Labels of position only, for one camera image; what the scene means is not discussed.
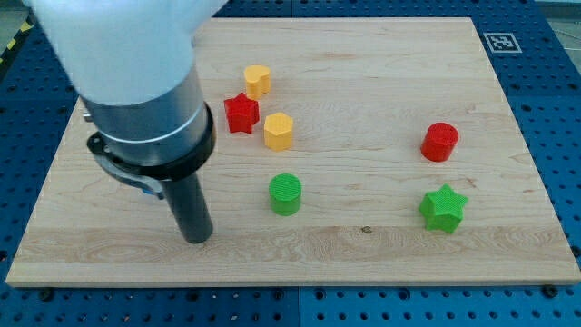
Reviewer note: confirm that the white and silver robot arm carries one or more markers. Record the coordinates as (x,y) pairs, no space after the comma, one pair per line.
(132,62)

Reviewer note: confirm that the red star block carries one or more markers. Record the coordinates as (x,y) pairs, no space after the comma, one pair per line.
(242,113)

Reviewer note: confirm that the green star block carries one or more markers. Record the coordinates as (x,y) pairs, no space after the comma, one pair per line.
(443,209)

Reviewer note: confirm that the green cylinder block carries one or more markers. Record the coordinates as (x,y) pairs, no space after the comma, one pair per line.
(285,192)

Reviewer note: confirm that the yellow hexagon block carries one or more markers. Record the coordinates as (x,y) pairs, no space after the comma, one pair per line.
(278,132)

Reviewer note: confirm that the wooden board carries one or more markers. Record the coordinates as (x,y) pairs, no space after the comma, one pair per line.
(362,94)

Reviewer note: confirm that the yellow heart block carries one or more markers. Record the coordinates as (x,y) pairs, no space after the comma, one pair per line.
(257,81)

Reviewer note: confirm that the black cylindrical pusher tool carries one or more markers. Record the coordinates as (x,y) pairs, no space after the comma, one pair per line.
(188,206)

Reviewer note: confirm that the red cylinder block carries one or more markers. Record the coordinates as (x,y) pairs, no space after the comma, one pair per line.
(439,142)

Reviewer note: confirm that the white fiducial marker tag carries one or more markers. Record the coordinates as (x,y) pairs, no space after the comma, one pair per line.
(502,43)

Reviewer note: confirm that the black and yellow hazard tape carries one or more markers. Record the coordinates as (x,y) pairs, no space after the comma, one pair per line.
(17,42)

